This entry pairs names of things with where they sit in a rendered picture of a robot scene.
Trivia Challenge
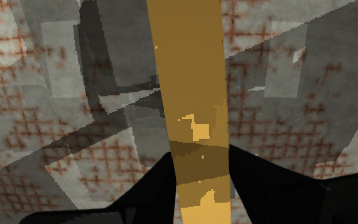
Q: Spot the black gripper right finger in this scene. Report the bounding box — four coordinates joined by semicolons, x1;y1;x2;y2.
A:
228;144;358;224

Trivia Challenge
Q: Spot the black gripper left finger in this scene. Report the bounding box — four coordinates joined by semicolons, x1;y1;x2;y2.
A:
19;152;176;224

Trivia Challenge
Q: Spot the yellow bar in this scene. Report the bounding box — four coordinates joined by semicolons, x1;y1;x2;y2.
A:
146;0;231;224

